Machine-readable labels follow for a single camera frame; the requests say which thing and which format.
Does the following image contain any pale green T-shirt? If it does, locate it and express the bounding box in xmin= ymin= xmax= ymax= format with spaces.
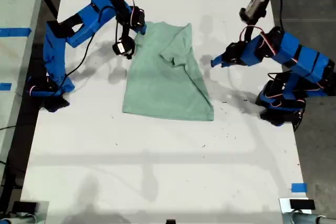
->
xmin=122 ymin=21 xmax=215 ymax=122

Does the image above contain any long blue tape strip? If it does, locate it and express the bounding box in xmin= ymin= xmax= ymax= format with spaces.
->
xmin=0 ymin=27 xmax=33 ymax=38

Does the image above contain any square blue tape piece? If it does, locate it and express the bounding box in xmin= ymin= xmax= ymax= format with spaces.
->
xmin=291 ymin=183 xmax=308 ymax=193

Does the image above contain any shiny metal plate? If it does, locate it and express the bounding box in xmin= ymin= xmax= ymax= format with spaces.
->
xmin=279 ymin=197 xmax=313 ymax=219
xmin=10 ymin=200 xmax=50 ymax=224

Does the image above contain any small black box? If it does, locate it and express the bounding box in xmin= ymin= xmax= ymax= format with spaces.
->
xmin=289 ymin=199 xmax=316 ymax=210
xmin=12 ymin=201 xmax=37 ymax=213

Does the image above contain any black camera stalk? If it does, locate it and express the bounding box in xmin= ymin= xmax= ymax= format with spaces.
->
xmin=119 ymin=22 xmax=132 ymax=42
xmin=240 ymin=18 xmax=263 ymax=44

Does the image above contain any black camera box with strap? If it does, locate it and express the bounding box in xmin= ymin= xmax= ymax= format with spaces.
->
xmin=112 ymin=37 xmax=137 ymax=60

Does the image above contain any black and grey camera box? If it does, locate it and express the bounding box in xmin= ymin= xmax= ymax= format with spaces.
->
xmin=239 ymin=0 xmax=270 ymax=23

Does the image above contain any black camera cable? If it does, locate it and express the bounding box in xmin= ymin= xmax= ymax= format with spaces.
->
xmin=265 ymin=0 xmax=285 ymax=29
xmin=64 ymin=20 xmax=119 ymax=78

